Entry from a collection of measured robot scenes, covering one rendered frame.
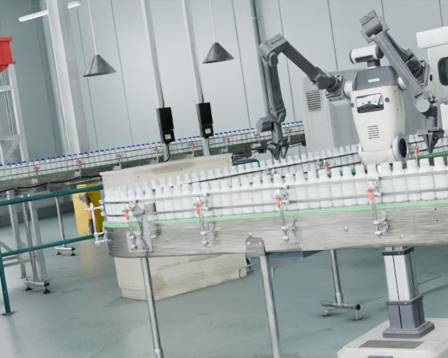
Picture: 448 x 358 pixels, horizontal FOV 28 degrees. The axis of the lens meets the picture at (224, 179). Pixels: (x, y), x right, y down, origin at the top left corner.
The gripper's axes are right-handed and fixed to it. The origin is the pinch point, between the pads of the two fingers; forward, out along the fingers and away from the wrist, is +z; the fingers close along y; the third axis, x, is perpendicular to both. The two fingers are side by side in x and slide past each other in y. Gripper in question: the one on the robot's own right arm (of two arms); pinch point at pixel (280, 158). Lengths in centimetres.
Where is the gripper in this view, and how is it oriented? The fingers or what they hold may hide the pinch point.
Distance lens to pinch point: 451.9
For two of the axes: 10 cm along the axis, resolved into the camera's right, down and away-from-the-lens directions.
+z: 1.4, 9.9, 0.6
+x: 7.9, -0.7, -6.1
